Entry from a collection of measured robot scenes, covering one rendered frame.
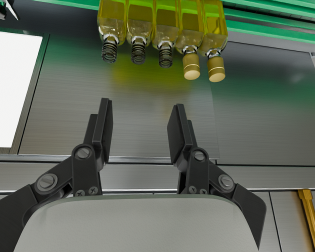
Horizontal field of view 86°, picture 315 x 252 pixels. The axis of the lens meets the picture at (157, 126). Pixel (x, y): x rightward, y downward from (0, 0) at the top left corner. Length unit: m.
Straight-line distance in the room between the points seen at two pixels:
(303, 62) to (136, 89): 0.68
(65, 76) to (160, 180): 0.36
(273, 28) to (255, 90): 0.19
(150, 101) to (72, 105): 0.20
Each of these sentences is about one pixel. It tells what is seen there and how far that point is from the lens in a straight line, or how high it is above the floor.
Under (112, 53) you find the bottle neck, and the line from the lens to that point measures 0.37.
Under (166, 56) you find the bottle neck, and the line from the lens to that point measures 0.37.
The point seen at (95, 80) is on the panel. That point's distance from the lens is 0.49.
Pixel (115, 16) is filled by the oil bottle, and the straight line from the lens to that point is 0.42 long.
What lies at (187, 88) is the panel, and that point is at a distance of 0.51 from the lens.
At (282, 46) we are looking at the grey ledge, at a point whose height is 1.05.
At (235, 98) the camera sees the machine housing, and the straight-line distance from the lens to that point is 0.61.
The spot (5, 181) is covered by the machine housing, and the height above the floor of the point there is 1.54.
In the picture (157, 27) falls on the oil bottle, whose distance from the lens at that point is 0.40.
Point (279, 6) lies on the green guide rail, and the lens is 0.60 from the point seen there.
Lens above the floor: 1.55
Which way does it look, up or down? 19 degrees down
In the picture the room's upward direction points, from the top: 180 degrees clockwise
